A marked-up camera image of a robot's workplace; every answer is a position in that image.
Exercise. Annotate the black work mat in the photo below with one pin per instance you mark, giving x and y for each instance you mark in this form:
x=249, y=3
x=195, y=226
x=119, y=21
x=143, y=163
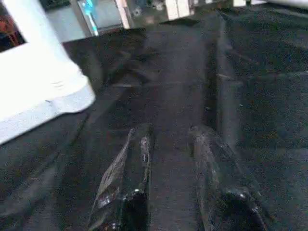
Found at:
x=192, y=86

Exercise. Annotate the teal plastic object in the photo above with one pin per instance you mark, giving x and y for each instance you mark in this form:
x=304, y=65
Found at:
x=89, y=14

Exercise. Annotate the white plastic table leg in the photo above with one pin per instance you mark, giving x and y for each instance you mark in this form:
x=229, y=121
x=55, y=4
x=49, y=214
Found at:
x=33, y=29

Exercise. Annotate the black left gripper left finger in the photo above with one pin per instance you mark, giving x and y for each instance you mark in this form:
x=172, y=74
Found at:
x=125, y=192

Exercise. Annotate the white plastic table top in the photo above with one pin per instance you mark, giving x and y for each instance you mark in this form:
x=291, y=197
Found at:
x=38, y=101

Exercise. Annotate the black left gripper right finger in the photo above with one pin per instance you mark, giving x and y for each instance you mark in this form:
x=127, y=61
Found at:
x=221, y=192

